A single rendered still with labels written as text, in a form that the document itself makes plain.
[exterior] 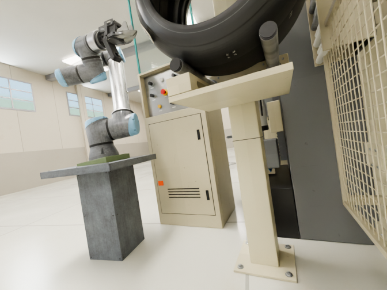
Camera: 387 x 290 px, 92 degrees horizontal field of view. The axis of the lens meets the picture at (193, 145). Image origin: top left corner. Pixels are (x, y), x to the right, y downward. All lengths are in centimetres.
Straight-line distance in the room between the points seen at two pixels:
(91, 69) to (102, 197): 73
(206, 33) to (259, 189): 68
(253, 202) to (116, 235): 83
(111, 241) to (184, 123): 90
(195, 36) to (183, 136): 89
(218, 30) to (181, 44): 12
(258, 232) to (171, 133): 89
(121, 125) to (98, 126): 15
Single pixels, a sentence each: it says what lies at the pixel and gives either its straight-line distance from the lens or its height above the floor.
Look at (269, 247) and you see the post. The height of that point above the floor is 10.
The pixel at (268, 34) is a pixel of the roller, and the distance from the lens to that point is 58.
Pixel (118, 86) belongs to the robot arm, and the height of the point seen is 111.
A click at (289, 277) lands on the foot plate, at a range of 106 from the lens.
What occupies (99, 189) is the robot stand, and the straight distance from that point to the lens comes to 130.
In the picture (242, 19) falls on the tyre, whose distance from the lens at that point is 61.
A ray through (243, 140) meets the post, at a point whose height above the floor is 62.
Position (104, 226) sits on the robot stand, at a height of 21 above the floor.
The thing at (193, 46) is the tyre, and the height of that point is 93.
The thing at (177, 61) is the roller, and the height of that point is 91.
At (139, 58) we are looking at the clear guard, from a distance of 178.
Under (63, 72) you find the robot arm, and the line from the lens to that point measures 119.
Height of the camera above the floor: 64
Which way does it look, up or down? 1 degrees down
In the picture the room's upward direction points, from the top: 9 degrees counter-clockwise
